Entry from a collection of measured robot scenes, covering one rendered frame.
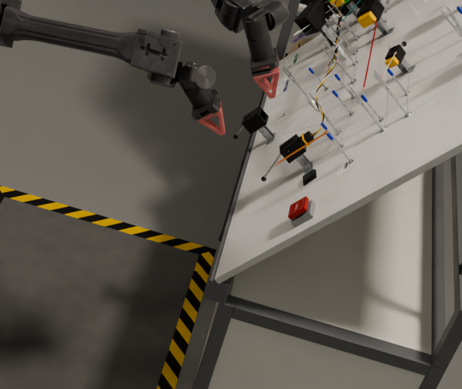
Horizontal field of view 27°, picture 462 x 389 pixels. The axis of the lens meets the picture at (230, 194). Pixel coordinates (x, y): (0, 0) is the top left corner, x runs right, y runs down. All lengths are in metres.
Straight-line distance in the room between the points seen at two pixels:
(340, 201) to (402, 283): 0.53
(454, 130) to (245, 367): 0.87
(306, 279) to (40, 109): 2.13
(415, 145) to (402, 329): 0.57
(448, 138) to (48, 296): 1.80
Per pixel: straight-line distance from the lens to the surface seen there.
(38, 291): 3.54
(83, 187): 4.03
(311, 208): 2.31
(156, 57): 1.95
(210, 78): 2.34
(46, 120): 4.38
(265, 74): 2.37
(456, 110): 2.27
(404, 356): 2.53
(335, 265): 2.70
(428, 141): 2.23
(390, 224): 2.93
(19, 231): 3.77
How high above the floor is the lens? 2.47
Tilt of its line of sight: 36 degrees down
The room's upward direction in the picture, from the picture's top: 16 degrees clockwise
